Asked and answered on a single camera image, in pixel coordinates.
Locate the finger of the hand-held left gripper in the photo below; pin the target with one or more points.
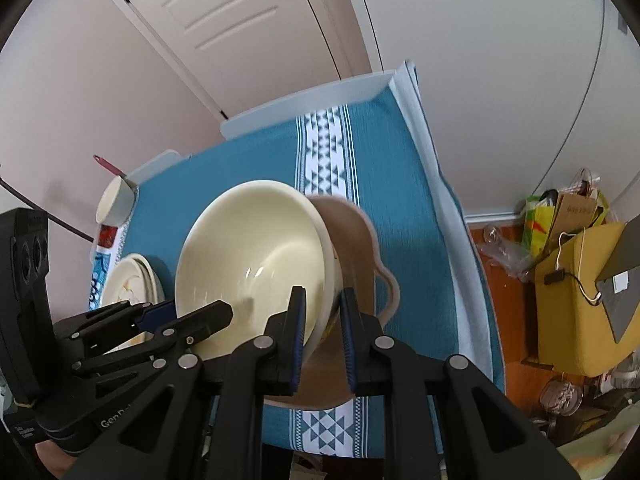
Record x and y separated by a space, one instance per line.
155 314
200 322

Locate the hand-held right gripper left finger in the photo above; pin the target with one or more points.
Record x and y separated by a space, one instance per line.
298 330

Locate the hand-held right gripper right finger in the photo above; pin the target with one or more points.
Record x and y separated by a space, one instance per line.
348 340

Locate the white cartoon duck plate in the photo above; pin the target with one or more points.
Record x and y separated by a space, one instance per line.
125 280

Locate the cream ceramic bowl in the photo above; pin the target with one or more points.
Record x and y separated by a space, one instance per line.
250 245

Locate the beige heart-shaped dish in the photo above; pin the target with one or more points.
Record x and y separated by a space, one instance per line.
352 245

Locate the black clothes rack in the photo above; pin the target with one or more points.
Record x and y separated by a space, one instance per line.
45 215

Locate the white cup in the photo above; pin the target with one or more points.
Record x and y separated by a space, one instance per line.
112 202

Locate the blue patterned tablecloth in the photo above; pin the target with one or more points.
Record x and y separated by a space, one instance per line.
390 170

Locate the clear plastic wrap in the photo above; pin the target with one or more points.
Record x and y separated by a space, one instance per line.
505 255

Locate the black charger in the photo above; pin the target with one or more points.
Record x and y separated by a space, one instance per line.
554 278

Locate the glass jar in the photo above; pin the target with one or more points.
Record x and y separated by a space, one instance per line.
560 395

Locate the green yellow bag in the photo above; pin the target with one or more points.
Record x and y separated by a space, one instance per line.
537 225

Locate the yellow stool with bags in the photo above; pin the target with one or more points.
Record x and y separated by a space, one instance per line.
570 330

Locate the brown paper bag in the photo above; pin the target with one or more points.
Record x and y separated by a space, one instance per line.
575 220

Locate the light green blanket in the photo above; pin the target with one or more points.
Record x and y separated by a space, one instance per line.
605 445

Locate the grey flat board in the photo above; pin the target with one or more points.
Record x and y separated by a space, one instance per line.
622 285

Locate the white door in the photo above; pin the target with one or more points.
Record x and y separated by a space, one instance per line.
220 25

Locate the white wardrobe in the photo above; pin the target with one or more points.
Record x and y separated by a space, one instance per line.
490 60

